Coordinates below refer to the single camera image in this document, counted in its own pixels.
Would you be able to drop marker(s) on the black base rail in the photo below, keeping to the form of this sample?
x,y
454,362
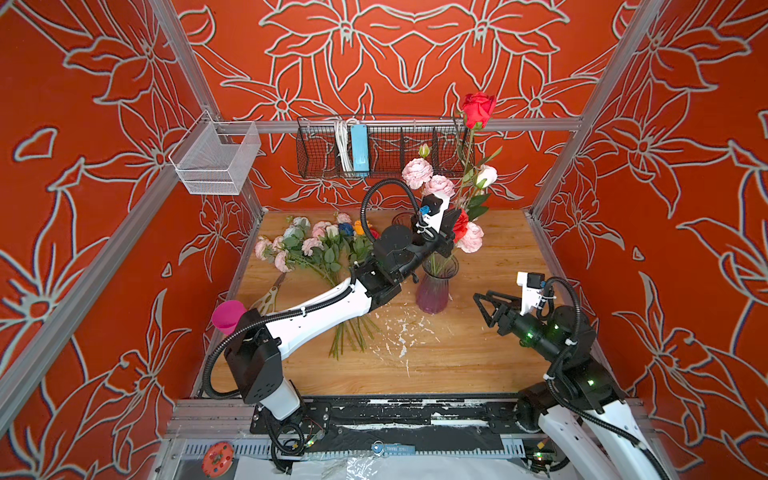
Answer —
x,y
482,424

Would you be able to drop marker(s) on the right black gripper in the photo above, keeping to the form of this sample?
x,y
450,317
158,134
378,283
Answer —
x,y
507,321

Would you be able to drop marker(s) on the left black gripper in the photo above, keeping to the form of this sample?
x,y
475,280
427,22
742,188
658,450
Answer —
x,y
439,240

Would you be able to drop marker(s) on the red rose stem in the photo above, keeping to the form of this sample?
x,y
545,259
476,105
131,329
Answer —
x,y
461,226
476,110

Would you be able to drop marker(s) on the pink double rose stem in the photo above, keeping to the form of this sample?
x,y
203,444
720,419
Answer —
x,y
419,174

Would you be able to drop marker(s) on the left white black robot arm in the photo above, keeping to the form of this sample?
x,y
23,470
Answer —
x,y
247,364

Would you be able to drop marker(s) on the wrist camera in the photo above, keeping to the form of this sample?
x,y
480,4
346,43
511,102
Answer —
x,y
430,214
532,285

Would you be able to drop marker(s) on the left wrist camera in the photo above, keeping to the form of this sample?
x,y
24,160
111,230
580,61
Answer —
x,y
430,214

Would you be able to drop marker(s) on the pink rose bunch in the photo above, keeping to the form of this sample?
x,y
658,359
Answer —
x,y
319,248

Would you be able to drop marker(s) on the blue rose stem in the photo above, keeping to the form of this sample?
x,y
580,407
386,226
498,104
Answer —
x,y
346,229

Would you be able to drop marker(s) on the light blue box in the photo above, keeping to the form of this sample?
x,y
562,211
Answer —
x,y
360,150

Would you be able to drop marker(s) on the pink plastic cup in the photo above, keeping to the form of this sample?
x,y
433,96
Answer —
x,y
226,316

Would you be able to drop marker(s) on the brown ribbed glass vase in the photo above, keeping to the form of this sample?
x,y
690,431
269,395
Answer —
x,y
407,219

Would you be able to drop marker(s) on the purple ribbed glass vase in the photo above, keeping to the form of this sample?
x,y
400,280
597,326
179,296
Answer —
x,y
432,295

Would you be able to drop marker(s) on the white pink rose stem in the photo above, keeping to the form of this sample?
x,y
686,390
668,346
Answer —
x,y
486,177

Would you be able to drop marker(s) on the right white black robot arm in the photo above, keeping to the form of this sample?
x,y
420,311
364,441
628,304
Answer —
x,y
578,405

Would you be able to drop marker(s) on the clear plastic wall bin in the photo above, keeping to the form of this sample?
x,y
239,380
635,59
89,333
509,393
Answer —
x,y
216,157

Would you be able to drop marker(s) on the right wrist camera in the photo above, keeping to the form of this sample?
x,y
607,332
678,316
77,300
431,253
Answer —
x,y
532,285

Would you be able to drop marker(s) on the beige handled scissors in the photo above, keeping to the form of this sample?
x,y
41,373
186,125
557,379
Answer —
x,y
267,303

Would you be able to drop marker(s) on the black wire wall basket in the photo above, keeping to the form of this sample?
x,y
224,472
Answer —
x,y
323,145

